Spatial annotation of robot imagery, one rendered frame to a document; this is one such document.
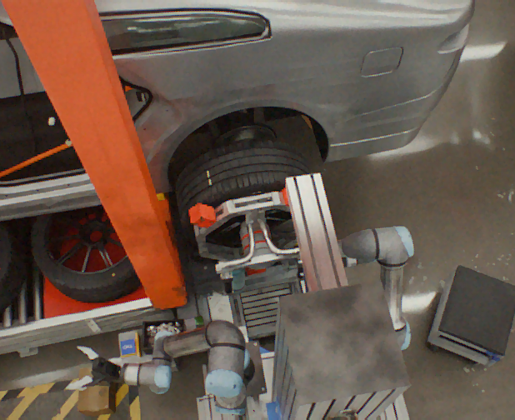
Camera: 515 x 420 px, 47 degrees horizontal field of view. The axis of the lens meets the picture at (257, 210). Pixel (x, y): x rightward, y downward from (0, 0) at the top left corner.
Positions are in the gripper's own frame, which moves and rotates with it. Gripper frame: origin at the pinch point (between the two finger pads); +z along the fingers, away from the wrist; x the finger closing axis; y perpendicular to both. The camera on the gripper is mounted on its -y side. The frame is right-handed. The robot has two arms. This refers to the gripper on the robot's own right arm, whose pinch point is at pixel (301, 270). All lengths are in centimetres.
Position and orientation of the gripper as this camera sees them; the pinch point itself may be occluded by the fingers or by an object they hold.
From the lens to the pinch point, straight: 272.4
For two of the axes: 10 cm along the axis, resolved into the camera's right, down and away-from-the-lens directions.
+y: -0.1, -4.7, -8.8
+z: -9.8, 1.9, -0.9
